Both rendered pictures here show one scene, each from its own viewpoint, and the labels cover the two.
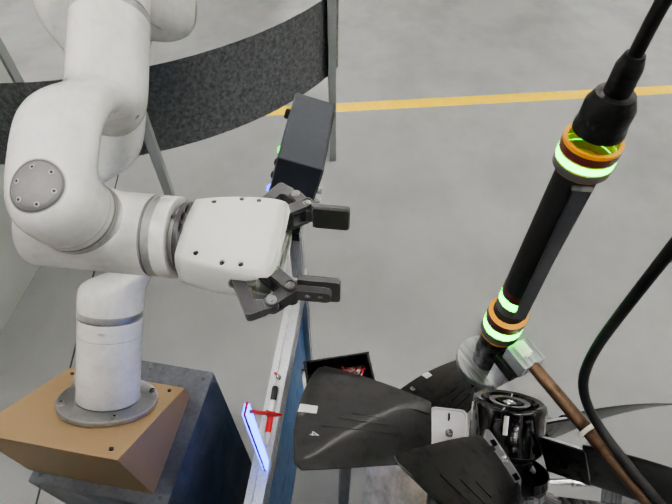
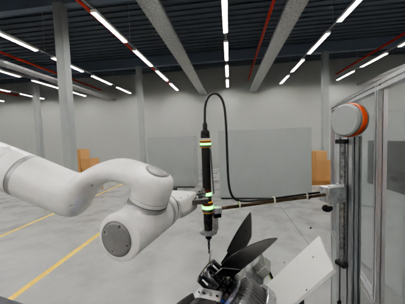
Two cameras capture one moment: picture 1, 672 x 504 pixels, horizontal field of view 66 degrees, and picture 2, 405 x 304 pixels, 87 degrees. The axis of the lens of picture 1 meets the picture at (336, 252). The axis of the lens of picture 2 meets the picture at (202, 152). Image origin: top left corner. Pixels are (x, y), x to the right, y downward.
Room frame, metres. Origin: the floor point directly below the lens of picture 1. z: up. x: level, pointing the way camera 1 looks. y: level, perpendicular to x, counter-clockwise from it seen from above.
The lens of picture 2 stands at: (0.14, 0.62, 1.81)
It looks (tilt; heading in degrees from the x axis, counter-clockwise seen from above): 3 degrees down; 282
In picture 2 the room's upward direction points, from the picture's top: 2 degrees counter-clockwise
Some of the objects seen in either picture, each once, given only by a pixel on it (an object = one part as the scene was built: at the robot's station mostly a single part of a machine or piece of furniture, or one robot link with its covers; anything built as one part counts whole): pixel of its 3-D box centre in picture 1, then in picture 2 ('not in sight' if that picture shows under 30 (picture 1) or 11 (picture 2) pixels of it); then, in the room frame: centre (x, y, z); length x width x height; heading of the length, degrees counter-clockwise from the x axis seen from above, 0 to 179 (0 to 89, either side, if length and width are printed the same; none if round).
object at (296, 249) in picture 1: (296, 252); not in sight; (0.87, 0.11, 0.96); 0.03 x 0.03 x 0.20; 83
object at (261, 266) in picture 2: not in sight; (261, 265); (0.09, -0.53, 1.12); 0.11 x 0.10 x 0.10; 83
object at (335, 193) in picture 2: not in sight; (333, 193); (-0.25, -0.49, 1.53); 0.10 x 0.07 x 0.08; 28
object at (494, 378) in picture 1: (497, 351); (210, 219); (0.29, -0.20, 1.49); 0.09 x 0.07 x 0.10; 28
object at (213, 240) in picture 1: (230, 242); (172, 202); (0.33, 0.11, 1.65); 0.11 x 0.10 x 0.07; 84
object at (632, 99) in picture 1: (529, 269); (207, 181); (0.30, -0.19, 1.65); 0.04 x 0.04 x 0.46
